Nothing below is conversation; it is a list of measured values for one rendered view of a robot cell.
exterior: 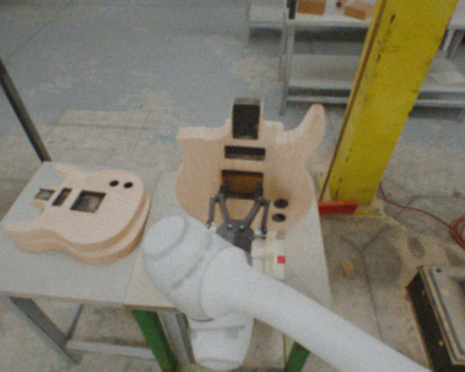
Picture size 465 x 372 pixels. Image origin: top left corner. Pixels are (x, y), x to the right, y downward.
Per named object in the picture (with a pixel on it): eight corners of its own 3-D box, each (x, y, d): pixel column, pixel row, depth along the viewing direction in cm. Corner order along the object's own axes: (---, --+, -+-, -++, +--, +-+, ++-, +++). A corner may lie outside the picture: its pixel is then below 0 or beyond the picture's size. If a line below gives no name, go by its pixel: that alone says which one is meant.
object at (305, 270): (290, 272, 193) (313, 175, 138) (298, 386, 153) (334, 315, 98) (181, 267, 195) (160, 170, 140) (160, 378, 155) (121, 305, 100)
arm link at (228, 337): (263, 293, 67) (242, 256, 59) (259, 379, 56) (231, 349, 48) (213, 297, 71) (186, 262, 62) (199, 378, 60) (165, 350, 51)
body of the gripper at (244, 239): (212, 265, 73) (218, 229, 79) (252, 268, 72) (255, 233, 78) (210, 244, 67) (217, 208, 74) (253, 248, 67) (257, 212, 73)
